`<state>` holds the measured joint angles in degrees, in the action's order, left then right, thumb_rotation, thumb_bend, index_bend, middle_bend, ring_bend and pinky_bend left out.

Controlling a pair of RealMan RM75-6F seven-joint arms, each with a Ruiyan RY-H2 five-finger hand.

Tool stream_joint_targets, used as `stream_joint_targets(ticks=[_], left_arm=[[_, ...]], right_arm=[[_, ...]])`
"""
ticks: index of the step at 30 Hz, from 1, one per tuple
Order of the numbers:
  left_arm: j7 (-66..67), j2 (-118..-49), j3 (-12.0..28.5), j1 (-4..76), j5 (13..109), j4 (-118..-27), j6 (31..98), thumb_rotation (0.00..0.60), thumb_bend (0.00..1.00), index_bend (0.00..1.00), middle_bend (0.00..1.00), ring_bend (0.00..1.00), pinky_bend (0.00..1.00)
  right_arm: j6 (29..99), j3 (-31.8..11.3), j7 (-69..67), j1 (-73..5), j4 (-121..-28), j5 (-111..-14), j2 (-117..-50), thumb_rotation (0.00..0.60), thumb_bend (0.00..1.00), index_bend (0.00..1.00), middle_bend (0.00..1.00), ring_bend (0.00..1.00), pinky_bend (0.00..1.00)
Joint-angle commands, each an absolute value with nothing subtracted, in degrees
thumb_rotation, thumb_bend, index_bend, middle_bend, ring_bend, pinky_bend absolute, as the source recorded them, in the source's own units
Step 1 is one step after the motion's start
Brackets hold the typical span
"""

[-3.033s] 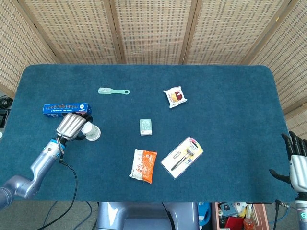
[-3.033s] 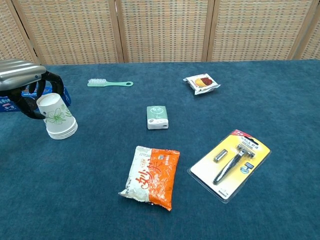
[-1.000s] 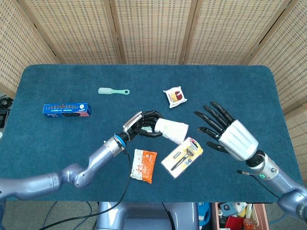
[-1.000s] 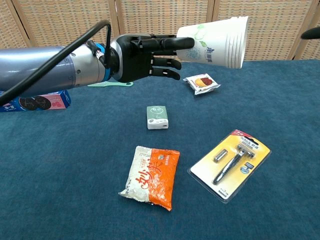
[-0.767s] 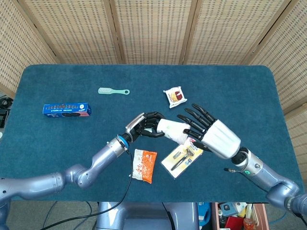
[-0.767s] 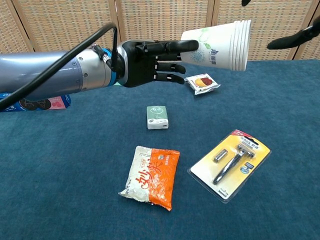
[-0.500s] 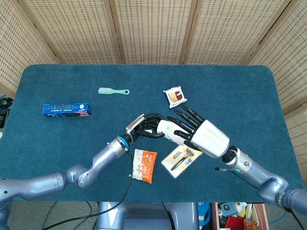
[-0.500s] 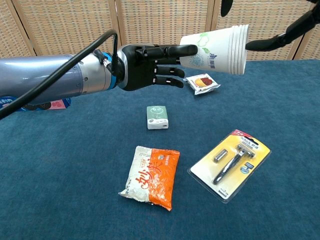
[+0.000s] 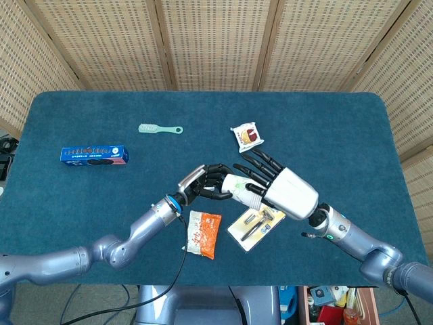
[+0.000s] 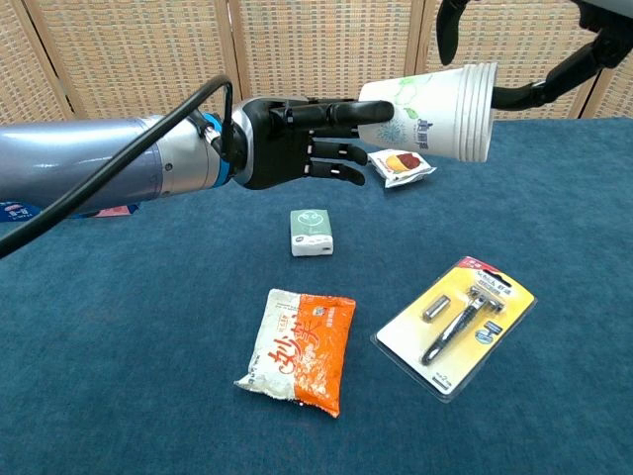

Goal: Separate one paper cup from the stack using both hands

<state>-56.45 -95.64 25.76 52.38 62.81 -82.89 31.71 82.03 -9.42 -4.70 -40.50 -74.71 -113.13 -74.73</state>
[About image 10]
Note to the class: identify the yellow razor blister pack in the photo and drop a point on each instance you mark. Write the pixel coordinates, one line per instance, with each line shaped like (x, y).
(460, 326)

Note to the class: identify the green tissue pack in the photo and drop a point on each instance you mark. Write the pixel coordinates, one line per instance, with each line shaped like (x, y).
(310, 230)

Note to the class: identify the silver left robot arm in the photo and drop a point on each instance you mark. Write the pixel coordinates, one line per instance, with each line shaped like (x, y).
(74, 158)

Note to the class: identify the blue cookie box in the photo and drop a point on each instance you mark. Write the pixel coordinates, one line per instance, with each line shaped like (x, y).
(15, 213)

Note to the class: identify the small pastry snack packet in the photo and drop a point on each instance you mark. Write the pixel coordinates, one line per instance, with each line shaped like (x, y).
(403, 170)

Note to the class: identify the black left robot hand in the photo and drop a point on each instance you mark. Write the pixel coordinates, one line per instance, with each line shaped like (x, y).
(277, 143)

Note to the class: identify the orange white snack bag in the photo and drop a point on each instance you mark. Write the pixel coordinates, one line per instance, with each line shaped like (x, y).
(301, 346)

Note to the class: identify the white floral paper cup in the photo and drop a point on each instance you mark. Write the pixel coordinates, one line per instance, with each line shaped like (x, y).
(488, 114)
(480, 114)
(430, 114)
(475, 114)
(469, 114)

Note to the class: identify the blue table cloth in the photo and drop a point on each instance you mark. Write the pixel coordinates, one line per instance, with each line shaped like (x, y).
(148, 396)

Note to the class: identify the woven folding screen panel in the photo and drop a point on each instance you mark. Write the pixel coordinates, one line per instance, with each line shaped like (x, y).
(524, 44)
(326, 49)
(20, 84)
(618, 94)
(123, 54)

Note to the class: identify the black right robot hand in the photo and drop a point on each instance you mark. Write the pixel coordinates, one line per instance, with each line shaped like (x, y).
(610, 44)

